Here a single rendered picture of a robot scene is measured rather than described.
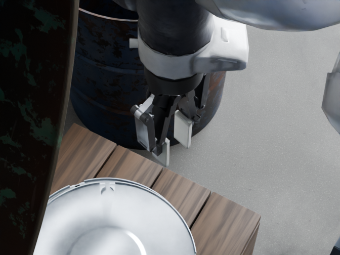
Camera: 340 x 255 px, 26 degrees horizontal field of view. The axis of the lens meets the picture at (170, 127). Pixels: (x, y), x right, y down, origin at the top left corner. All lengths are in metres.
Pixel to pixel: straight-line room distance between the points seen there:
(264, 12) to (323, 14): 0.04
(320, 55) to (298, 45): 0.06
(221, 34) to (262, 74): 0.98
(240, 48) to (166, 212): 0.44
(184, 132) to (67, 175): 0.30
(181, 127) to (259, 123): 0.71
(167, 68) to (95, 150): 0.49
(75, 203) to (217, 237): 0.24
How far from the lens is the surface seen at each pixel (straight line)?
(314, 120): 1.79
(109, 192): 1.26
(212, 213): 1.25
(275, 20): 0.57
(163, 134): 1.00
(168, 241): 1.21
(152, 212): 1.23
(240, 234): 1.24
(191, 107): 1.01
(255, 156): 1.72
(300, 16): 0.56
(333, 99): 0.56
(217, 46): 0.86
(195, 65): 0.85
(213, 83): 1.61
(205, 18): 0.80
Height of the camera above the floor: 1.48
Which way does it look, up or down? 58 degrees down
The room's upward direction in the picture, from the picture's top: straight up
